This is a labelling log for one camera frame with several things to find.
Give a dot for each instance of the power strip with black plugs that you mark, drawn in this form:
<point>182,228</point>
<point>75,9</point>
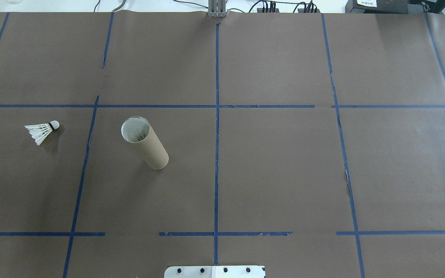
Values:
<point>308,7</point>
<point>265,7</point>

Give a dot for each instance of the black box with white label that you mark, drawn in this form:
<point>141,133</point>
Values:
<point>381,7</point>

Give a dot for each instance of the white feather shuttlecock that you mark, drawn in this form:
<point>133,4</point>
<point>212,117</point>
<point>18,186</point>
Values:
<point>141,137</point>
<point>43,131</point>

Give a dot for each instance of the white pedestal with square plate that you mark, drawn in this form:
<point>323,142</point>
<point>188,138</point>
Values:
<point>214,272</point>

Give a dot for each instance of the aluminium profile post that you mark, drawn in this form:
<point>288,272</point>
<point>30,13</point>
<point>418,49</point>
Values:
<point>217,9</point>

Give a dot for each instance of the brown cardboard tube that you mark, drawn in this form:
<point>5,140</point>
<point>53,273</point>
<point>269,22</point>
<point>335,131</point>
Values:
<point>149,148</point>

